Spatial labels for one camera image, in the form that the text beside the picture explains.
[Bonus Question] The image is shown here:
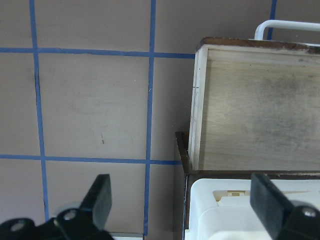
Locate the white plastic tray box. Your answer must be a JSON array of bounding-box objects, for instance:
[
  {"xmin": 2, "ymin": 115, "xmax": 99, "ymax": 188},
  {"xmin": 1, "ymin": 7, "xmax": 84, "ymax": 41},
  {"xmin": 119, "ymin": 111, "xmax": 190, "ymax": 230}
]
[{"xmin": 184, "ymin": 178, "xmax": 320, "ymax": 240}]

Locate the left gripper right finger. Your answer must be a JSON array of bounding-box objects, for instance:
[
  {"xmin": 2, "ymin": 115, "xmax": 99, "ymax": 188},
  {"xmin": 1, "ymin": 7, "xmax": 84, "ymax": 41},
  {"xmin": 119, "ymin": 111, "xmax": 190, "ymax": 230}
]
[{"xmin": 249, "ymin": 173, "xmax": 294, "ymax": 240}]

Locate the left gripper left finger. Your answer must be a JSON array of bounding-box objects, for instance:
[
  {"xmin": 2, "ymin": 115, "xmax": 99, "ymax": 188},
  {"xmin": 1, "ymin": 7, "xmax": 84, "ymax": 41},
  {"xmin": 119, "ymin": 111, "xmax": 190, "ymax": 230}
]
[{"xmin": 79, "ymin": 174, "xmax": 112, "ymax": 230}]

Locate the wooden drawer with white handle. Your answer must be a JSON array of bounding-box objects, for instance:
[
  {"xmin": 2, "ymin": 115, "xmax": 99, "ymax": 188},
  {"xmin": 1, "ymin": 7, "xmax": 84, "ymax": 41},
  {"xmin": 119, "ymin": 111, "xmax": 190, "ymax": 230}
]
[{"xmin": 188, "ymin": 20, "xmax": 320, "ymax": 171}]

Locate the dark brown wooden cabinet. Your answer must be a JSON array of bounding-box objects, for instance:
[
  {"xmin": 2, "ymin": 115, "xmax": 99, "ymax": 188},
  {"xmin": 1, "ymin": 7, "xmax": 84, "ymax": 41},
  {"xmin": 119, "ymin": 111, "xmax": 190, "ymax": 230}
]
[{"xmin": 175, "ymin": 132, "xmax": 320, "ymax": 240}]

